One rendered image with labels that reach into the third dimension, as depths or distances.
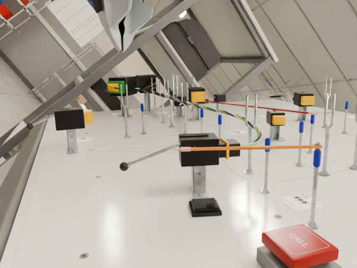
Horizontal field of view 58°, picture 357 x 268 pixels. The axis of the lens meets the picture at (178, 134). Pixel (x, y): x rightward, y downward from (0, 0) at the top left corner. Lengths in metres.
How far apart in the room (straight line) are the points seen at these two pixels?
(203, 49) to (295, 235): 1.33
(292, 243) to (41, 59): 7.93
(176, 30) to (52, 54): 6.69
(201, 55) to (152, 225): 1.25
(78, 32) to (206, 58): 6.65
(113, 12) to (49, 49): 7.69
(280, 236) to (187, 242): 0.11
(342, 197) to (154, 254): 0.30
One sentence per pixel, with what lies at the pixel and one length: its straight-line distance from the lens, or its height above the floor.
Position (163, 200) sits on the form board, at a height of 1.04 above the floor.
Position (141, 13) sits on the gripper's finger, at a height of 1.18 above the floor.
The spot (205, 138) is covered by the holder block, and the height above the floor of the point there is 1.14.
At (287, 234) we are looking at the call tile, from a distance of 0.35.
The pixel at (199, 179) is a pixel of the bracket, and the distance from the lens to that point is 0.49.
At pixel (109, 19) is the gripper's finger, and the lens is 0.47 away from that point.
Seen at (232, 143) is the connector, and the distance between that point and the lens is 0.49.
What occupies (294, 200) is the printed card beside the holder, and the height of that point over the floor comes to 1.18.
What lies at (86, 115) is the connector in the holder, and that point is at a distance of 0.76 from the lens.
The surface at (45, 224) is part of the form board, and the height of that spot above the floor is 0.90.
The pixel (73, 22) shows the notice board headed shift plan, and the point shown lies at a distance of 8.18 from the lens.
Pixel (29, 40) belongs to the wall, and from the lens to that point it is 8.25.
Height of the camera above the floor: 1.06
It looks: 7 degrees up
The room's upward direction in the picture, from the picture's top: 50 degrees clockwise
